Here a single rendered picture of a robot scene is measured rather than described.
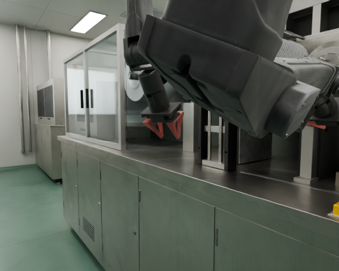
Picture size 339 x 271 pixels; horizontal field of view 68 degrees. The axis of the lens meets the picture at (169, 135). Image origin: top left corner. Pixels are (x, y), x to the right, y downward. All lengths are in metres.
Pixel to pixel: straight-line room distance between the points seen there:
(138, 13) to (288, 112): 0.50
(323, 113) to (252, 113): 0.54
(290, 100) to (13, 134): 5.76
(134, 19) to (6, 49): 5.39
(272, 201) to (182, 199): 0.39
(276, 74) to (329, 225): 0.49
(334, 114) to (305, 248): 0.32
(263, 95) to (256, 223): 0.61
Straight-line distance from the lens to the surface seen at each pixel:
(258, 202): 0.70
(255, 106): 0.16
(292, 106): 0.20
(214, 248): 0.90
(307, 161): 0.89
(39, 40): 6.10
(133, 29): 0.65
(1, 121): 5.84
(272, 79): 0.17
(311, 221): 0.64
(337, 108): 0.72
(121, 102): 1.43
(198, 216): 0.91
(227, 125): 0.93
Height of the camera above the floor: 1.11
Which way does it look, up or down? 5 degrees down
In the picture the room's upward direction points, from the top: straight up
